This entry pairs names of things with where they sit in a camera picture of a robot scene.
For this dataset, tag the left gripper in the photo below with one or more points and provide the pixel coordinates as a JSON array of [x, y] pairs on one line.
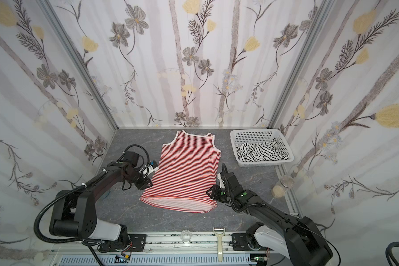
[[144, 183]]

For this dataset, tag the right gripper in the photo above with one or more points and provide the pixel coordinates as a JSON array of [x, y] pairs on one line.
[[218, 193]]

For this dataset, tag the red white striped tank top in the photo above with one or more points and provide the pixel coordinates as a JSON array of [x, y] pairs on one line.
[[186, 170]]

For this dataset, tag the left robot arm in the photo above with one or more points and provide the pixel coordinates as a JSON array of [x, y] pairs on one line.
[[72, 216]]

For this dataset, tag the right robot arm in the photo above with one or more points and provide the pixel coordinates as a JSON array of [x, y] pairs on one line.
[[298, 239]]

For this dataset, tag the black white striped tank top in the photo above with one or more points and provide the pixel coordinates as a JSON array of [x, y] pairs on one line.
[[260, 152]]

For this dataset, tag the cream vegetable peeler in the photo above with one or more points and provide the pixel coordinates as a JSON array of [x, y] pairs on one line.
[[219, 233]]

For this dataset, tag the clear glass cup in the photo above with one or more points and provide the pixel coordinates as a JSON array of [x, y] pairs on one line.
[[186, 236]]

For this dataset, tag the white plastic basket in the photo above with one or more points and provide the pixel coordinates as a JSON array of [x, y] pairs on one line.
[[260, 136]]

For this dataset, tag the glass jar with lid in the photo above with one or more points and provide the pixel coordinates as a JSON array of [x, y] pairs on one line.
[[284, 184]]

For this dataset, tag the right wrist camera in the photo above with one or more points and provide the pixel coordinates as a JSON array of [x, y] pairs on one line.
[[220, 182]]

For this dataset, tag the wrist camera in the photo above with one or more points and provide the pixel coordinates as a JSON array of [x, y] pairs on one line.
[[220, 182], [150, 168]]

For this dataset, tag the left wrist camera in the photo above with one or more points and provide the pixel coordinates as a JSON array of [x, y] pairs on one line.
[[150, 168]]

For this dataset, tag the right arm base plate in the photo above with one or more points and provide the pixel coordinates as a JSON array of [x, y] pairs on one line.
[[244, 242]]

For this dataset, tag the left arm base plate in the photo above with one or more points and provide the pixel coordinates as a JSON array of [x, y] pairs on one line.
[[133, 242]]

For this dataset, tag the aluminium front rail frame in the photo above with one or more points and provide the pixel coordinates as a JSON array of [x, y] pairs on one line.
[[167, 249]]

